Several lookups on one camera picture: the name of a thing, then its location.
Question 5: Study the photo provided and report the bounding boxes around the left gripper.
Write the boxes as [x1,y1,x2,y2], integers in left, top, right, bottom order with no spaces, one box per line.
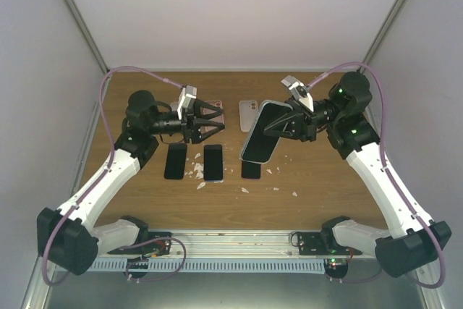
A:
[149,98,225,144]

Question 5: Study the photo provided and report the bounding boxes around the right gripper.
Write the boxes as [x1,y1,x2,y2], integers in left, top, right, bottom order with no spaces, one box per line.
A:
[261,97,343,143]

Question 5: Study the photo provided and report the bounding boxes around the blue phone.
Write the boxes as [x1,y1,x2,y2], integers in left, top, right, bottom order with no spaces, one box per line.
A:
[203,144,224,182]

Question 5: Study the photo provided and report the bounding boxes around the bare black phone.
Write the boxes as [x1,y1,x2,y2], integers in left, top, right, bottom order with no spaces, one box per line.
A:
[240,100,292,164]

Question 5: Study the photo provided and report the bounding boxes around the cream cased phone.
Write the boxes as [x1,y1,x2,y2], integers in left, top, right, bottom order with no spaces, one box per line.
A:
[239,100,258,133]

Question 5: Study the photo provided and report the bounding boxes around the purple phone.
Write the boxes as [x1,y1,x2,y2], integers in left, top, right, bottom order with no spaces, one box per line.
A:
[241,161,261,179]

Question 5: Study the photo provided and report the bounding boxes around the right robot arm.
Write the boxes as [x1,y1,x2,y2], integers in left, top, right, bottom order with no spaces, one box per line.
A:
[282,72,451,278]

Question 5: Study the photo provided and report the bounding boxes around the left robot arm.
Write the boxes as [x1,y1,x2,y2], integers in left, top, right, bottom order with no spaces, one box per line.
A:
[37,85,225,275]

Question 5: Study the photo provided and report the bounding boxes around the white debris pile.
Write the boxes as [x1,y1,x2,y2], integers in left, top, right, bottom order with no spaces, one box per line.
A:
[184,153,206,190]

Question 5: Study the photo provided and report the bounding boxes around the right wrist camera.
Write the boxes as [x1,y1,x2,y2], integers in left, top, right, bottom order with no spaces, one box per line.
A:
[281,75,314,111]

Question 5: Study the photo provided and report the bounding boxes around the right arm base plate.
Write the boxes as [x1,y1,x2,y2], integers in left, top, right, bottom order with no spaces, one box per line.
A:
[289,232,362,257]

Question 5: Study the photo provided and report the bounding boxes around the aluminium front rail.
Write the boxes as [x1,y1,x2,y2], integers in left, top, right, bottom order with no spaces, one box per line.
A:
[39,228,431,261]

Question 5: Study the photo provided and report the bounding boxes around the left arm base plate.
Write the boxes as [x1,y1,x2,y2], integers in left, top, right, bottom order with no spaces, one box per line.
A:
[108,231,172,257]

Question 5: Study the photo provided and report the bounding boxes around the slotted cable duct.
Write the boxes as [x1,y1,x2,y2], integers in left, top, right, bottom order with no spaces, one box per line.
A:
[86,258,326,274]

